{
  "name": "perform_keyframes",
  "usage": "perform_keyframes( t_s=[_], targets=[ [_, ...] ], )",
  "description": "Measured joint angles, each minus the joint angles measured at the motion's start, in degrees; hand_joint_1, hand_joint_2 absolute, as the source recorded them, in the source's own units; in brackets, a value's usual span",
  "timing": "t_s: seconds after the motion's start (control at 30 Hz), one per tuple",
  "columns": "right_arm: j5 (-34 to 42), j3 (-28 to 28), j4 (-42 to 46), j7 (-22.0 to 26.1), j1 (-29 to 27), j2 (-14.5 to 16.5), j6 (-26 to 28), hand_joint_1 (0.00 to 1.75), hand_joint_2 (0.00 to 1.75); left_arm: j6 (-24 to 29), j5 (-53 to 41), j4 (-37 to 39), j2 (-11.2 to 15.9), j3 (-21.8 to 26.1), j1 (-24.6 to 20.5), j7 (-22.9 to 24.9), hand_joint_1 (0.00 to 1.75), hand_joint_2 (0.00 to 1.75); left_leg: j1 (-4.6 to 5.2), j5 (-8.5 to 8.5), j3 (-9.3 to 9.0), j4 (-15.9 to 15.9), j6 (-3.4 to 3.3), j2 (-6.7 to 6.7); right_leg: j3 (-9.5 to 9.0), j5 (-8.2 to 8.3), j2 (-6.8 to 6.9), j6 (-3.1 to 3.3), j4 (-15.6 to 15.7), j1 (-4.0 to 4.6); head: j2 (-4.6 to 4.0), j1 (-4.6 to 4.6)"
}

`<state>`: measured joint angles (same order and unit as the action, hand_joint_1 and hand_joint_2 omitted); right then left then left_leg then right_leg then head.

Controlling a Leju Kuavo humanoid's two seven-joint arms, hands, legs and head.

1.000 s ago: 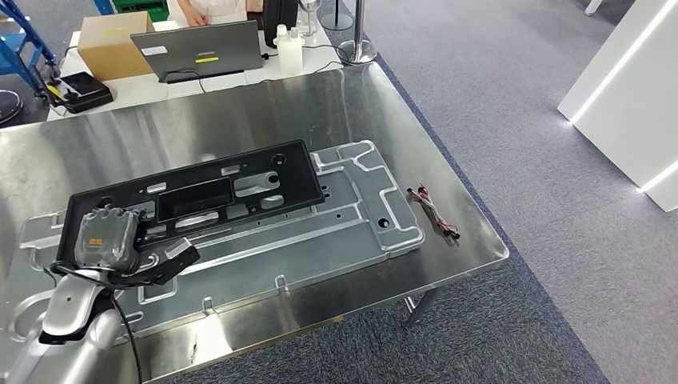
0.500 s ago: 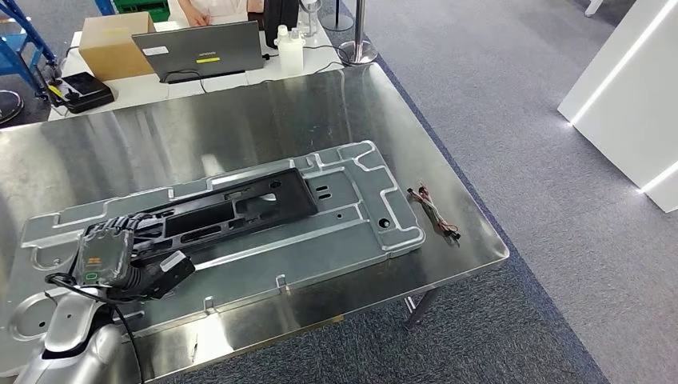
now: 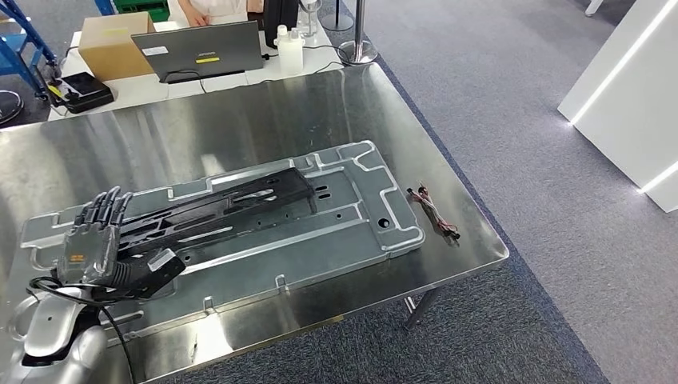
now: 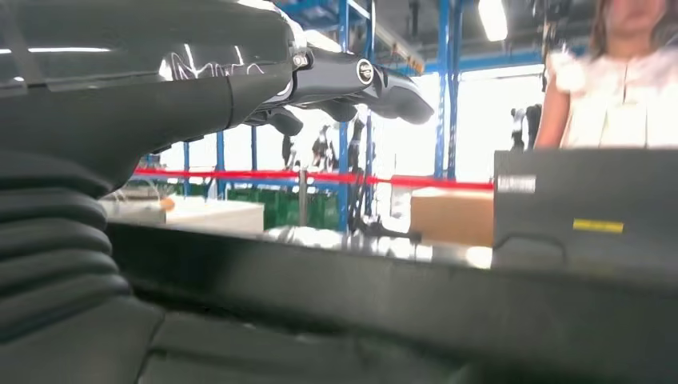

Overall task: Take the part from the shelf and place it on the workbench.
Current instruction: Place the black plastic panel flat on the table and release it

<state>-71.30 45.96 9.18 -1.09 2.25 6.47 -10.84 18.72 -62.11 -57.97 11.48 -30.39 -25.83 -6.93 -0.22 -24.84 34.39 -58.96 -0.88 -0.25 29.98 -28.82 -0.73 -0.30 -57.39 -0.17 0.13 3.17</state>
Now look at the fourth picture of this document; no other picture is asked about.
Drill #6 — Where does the red barrier belt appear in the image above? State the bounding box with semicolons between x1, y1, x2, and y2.
132;167;495;192

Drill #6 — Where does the green plastic crate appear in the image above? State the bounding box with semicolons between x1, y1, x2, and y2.
227;188;340;232

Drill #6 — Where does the blue metal shelf rack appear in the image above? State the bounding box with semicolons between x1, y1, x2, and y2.
142;0;547;234

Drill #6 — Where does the white low table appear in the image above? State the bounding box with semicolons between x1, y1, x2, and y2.
100;196;265;235

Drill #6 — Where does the stainless steel workbench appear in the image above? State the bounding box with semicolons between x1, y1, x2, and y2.
265;225;493;270

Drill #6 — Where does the brown cardboard box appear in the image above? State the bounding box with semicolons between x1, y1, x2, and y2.
410;188;495;248

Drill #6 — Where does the person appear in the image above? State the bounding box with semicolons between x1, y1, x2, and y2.
533;0;678;150

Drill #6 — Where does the ceiling light panel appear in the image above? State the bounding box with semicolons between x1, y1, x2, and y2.
478;0;509;42

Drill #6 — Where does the grey stanchion post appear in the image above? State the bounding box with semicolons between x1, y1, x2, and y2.
297;168;309;229

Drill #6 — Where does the grey laptop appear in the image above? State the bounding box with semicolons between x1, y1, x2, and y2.
491;148;678;272

